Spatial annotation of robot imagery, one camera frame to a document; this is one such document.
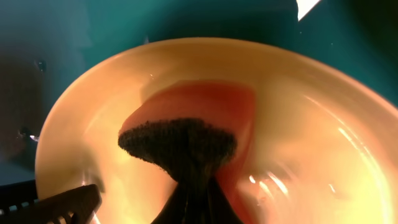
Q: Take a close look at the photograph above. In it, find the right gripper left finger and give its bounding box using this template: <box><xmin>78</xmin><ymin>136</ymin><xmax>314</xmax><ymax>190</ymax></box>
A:
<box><xmin>1</xmin><ymin>184</ymin><xmax>101</xmax><ymax>224</ymax></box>

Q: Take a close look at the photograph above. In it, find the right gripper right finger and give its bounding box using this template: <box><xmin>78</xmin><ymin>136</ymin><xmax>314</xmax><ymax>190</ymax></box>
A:
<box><xmin>151</xmin><ymin>177</ymin><xmax>243</xmax><ymax>224</ymax></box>

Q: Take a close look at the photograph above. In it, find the red and black sponge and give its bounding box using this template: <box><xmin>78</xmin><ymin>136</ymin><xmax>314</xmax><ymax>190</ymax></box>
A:
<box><xmin>118</xmin><ymin>81</ymin><xmax>256</xmax><ymax>223</ymax></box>

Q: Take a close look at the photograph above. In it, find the yellow-green plate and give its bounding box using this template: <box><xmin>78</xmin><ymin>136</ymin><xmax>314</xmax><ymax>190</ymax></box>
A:
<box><xmin>35</xmin><ymin>38</ymin><xmax>397</xmax><ymax>223</ymax></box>

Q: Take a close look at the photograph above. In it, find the teal plastic tray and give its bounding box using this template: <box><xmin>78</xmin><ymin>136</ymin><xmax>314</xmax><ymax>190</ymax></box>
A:
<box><xmin>1</xmin><ymin>0</ymin><xmax>397</xmax><ymax>185</ymax></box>

